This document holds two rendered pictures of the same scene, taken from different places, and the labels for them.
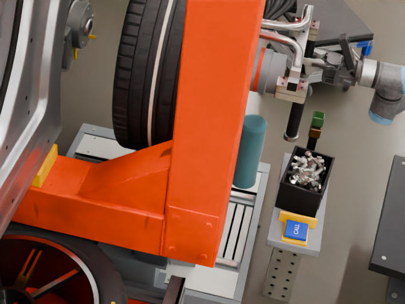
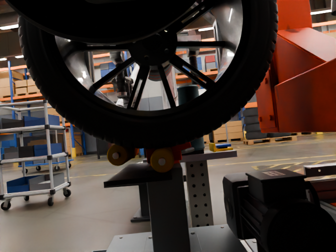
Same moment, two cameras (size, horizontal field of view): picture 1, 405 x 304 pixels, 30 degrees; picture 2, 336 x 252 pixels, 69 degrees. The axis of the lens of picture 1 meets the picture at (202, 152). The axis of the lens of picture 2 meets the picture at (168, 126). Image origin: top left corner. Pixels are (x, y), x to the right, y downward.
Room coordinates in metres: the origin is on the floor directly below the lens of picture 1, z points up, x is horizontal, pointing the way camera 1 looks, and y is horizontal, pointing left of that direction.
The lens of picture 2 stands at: (2.05, 0.83, 0.55)
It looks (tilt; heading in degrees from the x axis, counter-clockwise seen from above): 2 degrees up; 263
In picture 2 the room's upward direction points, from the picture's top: 6 degrees counter-clockwise
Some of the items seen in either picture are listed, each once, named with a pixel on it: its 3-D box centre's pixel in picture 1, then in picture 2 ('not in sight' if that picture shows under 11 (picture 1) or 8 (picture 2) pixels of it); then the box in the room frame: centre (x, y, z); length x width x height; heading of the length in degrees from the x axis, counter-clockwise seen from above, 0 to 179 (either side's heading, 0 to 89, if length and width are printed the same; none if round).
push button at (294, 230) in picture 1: (296, 231); (222, 146); (1.65, -0.33, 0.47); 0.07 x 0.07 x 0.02; 83
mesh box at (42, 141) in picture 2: not in sight; (42, 149); (5.42, -8.25, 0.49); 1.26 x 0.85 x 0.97; 168
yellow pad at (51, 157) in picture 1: (26, 160); not in sight; (1.55, 0.50, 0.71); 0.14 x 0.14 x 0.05; 83
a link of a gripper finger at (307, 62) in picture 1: (308, 67); (128, 84); (2.07, -0.31, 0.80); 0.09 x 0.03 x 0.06; 96
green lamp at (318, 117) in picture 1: (317, 119); not in sight; (2.01, -0.37, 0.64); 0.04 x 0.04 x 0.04; 83
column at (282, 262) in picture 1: (287, 251); (199, 202); (1.79, -0.35, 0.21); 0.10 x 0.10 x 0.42; 83
